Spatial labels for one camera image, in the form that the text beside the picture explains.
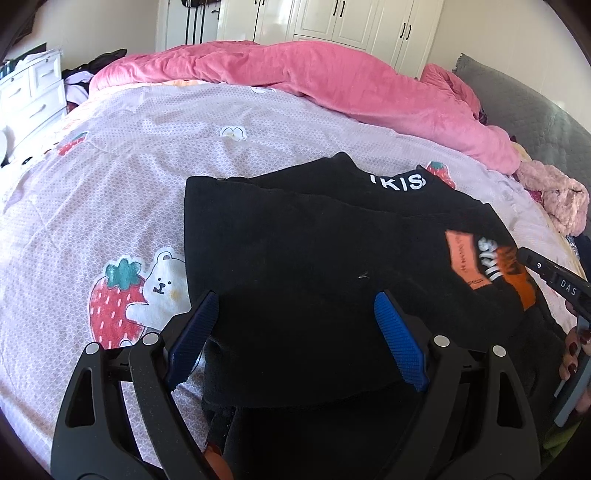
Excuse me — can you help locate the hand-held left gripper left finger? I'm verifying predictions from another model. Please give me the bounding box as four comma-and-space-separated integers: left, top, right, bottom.
51, 290, 221, 480

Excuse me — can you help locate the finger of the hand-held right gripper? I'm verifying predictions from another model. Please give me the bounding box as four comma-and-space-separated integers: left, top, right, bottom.
516, 247, 557, 289

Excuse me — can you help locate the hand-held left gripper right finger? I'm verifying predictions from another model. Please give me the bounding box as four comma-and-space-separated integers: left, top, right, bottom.
373, 290, 541, 480

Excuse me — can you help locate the black long-sleeve sweater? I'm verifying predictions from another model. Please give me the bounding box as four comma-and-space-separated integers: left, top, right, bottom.
184, 151, 571, 411

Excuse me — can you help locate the dark clothes pile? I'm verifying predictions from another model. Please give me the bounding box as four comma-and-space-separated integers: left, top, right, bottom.
62, 48, 127, 81

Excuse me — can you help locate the person's right hand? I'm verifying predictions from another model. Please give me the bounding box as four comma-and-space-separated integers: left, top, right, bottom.
558, 326, 591, 382

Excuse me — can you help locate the blue patterned cloth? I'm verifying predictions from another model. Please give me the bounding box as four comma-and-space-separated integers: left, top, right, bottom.
567, 233, 591, 278

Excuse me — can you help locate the pink fluffy garment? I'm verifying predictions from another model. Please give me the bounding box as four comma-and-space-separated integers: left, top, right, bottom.
515, 159, 591, 236

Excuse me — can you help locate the grey quilted headboard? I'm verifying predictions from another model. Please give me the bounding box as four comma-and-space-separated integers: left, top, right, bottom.
451, 53, 591, 195

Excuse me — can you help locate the lilac printed bed sheet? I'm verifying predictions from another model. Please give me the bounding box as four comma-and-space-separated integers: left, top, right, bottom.
0, 79, 578, 472

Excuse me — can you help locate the pink duvet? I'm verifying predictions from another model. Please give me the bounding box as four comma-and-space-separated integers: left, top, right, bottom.
89, 39, 522, 175

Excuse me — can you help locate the white drawer dresser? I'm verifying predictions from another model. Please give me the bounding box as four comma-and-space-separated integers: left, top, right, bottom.
0, 48, 68, 153

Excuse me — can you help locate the white wardrobe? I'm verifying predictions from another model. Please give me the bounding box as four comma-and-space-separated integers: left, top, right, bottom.
217, 0, 446, 70

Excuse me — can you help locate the white door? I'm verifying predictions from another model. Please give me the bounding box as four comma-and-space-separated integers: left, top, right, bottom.
157, 0, 222, 48

